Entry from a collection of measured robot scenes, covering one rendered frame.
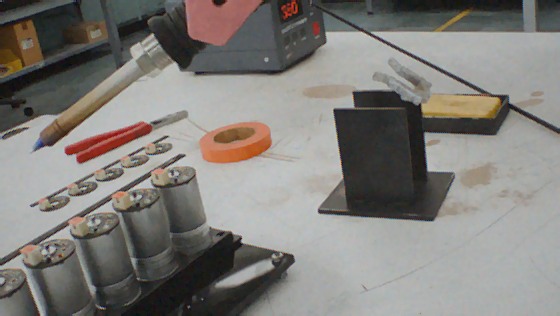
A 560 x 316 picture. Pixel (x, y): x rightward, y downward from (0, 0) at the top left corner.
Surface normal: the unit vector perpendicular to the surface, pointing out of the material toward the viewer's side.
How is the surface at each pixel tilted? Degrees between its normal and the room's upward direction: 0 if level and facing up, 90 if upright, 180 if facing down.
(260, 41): 90
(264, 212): 0
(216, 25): 99
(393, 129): 90
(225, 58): 90
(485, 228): 0
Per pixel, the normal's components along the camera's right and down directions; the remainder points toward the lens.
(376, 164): -0.43, 0.41
